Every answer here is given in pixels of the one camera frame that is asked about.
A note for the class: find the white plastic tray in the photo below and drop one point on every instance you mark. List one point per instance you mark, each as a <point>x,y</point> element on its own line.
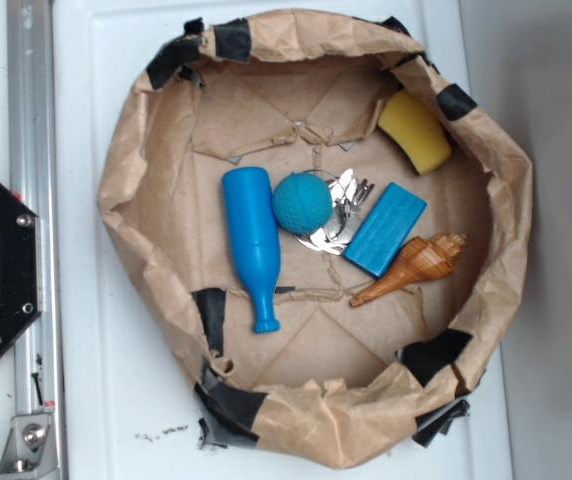
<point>130,413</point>

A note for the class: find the brown spiral seashell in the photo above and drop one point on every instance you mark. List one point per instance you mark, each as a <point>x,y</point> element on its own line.
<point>418,260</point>

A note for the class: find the blue plastic bottle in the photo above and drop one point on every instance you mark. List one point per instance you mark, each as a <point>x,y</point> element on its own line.
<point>254,240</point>

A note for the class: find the brown paper bag bin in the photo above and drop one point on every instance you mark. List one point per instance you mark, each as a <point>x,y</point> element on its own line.
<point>288,90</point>

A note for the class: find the metal corner bracket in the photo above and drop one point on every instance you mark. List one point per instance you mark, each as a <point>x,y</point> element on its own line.
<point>30,451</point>

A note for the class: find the blue dimpled ball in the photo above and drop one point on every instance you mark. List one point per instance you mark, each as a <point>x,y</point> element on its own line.
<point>302,203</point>

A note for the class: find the blue rectangular block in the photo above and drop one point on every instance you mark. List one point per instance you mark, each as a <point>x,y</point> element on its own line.
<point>384,231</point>

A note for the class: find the aluminium extrusion rail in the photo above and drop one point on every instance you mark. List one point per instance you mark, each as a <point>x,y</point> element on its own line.
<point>38,355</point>

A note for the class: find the yellow sponge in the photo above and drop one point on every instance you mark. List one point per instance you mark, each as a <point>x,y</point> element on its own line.
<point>415,128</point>

